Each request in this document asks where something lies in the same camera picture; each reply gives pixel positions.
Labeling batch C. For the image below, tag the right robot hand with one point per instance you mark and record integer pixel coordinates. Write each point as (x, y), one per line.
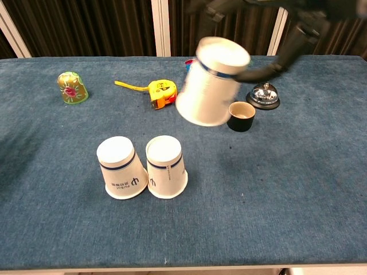
(298, 37)

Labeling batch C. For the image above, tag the white paper cup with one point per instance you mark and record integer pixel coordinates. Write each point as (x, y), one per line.
(166, 172)
(209, 91)
(121, 172)

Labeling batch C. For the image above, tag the small black cup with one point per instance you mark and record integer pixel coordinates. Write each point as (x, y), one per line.
(241, 120)

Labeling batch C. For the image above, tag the black pleated curtain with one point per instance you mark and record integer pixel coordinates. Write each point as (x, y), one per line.
(5, 48)
(183, 34)
(86, 25)
(344, 40)

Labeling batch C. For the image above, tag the chrome call bell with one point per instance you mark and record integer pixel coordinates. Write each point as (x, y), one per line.
(263, 97)

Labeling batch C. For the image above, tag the blue snack bag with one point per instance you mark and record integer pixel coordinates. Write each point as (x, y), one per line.
(189, 64)

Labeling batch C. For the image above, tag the yellow tape measure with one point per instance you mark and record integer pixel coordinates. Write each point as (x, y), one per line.
(162, 91)

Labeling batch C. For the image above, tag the blue table cloth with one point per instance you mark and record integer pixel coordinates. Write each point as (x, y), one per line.
(258, 186)

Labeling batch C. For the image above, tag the white frame post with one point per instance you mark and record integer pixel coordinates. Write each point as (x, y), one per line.
(276, 37)
(161, 28)
(14, 37)

